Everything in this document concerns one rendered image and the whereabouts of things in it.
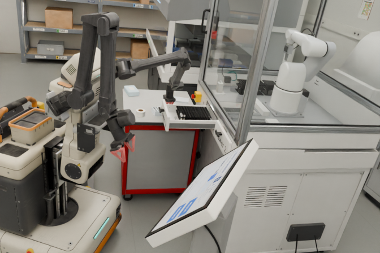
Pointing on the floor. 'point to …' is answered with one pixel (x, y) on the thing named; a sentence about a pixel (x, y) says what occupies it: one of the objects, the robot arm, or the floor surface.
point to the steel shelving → (25, 25)
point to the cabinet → (286, 204)
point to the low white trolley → (156, 149)
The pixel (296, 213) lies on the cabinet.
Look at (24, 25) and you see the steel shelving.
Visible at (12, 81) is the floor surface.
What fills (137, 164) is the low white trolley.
